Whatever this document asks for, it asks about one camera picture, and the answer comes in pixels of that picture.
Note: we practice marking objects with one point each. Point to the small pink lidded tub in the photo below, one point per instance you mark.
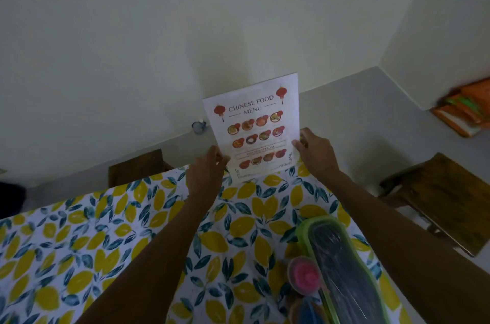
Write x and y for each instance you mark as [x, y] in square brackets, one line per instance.
[305, 276]

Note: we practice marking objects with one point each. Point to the dark wooden chair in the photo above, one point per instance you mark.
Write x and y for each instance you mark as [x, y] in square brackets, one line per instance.
[134, 168]

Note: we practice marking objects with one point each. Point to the lemon print tablecloth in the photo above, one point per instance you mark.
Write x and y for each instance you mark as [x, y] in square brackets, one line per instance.
[76, 258]

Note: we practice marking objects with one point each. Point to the green rimmed clear lid container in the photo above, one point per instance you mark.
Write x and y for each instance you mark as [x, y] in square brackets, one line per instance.
[344, 277]

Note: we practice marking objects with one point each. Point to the black object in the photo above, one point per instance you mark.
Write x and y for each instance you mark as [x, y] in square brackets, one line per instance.
[11, 199]

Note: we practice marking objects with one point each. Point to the person's right hand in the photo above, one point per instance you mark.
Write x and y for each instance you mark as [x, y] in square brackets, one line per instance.
[317, 155]

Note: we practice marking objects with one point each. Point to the person's left forearm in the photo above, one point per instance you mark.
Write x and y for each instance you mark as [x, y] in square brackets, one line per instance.
[153, 266]

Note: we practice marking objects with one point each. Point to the white illustrated menu card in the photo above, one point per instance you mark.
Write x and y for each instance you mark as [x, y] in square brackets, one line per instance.
[254, 124]

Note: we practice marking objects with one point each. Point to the person's left thumb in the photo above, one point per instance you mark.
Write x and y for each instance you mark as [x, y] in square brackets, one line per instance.
[222, 159]

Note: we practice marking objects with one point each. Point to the small blue lidded tub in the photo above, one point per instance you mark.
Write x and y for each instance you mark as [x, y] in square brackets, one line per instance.
[308, 314]

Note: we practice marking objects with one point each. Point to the person's left hand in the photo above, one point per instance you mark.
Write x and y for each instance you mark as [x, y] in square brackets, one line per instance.
[205, 178]

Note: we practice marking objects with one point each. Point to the person's right forearm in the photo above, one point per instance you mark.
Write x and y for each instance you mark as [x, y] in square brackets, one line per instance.
[402, 254]

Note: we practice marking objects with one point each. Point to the pile of orange packets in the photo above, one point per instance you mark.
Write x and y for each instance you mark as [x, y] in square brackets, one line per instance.
[465, 109]

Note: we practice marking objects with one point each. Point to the brown wooden stool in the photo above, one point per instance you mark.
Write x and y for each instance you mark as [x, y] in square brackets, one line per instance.
[448, 197]

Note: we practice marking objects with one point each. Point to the person's right thumb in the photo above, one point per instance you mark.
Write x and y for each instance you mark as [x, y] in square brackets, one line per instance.
[298, 144]

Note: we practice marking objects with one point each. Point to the small clear glass jar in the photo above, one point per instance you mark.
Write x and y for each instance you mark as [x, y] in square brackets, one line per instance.
[199, 127]

